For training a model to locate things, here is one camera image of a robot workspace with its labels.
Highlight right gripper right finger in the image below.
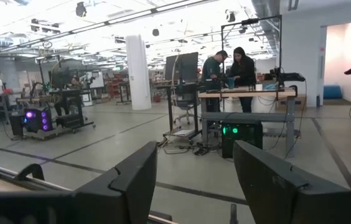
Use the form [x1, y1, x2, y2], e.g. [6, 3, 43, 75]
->
[233, 139, 350, 224]

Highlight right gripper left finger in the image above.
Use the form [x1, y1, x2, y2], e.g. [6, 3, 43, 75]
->
[74, 141, 159, 224]

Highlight green-lit computer tower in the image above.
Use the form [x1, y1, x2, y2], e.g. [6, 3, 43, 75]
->
[221, 120, 264, 159]

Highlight light wooden table top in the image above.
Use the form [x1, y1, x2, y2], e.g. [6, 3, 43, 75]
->
[0, 164, 174, 224]

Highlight black monitor stand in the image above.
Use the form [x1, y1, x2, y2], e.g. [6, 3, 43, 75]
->
[162, 82, 203, 141]

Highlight cardboard box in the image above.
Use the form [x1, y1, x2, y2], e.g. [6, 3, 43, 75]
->
[274, 95, 307, 112]

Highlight black wheeled workstation cart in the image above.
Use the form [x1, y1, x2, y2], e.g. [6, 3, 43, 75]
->
[16, 88, 96, 138]

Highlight wooden workbench with grey legs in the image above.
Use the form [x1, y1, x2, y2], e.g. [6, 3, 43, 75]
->
[197, 86, 302, 157]

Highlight grey office chair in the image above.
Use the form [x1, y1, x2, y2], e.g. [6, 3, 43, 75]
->
[173, 91, 197, 127]

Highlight red storage rack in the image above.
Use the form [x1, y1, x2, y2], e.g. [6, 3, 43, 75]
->
[105, 77, 121, 98]

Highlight white round pillar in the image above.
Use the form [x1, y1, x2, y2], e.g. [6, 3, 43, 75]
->
[125, 34, 152, 111]

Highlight blue cushion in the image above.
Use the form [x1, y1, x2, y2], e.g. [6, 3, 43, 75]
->
[322, 84, 344, 100]

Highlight purple-lit computer tower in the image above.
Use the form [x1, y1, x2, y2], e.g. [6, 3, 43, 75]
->
[22, 106, 54, 134]

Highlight person in black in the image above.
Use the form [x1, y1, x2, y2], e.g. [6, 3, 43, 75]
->
[228, 46, 257, 114]

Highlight person in dark green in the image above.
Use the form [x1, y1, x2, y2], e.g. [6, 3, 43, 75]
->
[200, 50, 230, 113]

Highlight dark monitor on cart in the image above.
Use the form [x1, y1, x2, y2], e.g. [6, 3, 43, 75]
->
[50, 66, 73, 90]

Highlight black monitor on stand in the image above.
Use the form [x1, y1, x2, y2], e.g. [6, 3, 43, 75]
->
[164, 52, 200, 85]

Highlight grey frame bracket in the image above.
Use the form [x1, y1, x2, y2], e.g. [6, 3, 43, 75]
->
[229, 203, 239, 224]

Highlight floor cable bundle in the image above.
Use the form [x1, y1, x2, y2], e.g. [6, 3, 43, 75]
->
[157, 136, 223, 157]

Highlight black arched frame clamp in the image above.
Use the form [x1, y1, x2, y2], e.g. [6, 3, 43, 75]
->
[14, 163, 45, 182]

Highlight black overhead bench frame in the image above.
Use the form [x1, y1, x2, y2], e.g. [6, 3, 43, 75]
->
[220, 14, 283, 91]

